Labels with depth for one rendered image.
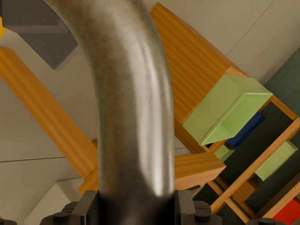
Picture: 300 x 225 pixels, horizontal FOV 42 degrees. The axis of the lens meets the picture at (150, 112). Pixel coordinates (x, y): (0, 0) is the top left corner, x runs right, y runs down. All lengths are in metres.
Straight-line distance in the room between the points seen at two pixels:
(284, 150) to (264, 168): 0.37
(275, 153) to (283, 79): 1.22
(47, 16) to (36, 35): 0.02
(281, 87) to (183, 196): 6.07
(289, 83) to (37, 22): 6.04
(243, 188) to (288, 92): 1.58
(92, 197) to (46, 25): 0.10
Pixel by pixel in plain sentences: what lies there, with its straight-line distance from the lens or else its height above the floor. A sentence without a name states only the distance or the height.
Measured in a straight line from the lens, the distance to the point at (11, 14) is 0.22.
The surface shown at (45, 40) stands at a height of 1.13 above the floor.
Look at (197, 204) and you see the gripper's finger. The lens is 0.16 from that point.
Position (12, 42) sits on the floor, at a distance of 1.96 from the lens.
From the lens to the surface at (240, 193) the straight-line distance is 5.80.
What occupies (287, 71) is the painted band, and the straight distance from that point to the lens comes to 6.24.
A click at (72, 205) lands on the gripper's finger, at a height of 1.23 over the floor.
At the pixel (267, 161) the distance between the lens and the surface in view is 5.66.
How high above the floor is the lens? 1.28
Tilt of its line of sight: 21 degrees down
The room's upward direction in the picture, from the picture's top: 136 degrees clockwise
